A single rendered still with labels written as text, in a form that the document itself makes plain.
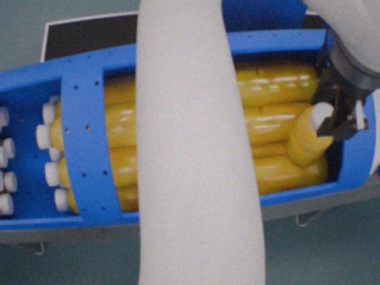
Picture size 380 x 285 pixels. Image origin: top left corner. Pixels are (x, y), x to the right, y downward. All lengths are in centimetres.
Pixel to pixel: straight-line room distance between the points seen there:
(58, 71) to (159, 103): 57
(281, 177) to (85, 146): 33
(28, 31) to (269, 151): 154
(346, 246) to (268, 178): 117
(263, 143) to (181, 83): 70
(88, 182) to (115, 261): 120
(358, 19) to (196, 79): 19
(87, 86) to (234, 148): 55
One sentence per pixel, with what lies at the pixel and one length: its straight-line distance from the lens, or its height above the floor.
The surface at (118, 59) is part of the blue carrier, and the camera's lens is 85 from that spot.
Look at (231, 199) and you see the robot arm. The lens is 26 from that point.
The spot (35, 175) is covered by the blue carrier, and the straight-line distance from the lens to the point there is 109.
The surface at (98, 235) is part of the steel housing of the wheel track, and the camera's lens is 114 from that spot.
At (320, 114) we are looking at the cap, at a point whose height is 125.
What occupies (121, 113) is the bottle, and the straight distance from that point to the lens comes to 86.
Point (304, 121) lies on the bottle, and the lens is 81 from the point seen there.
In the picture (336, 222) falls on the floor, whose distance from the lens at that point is 207.
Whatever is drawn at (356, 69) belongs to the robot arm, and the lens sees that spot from 53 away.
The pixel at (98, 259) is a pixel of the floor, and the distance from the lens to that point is 201.
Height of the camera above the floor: 198
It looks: 75 degrees down
